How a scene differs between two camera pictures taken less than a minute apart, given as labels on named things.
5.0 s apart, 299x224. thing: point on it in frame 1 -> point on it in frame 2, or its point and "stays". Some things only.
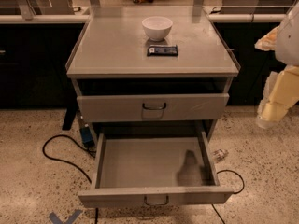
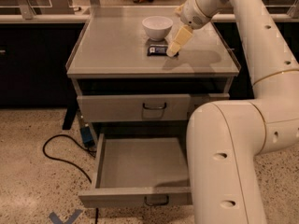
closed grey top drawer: x=151 y=107 stays
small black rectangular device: x=163 y=50 stays
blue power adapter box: x=87 y=136 stays
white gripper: x=289 y=44 -> x=192 y=13
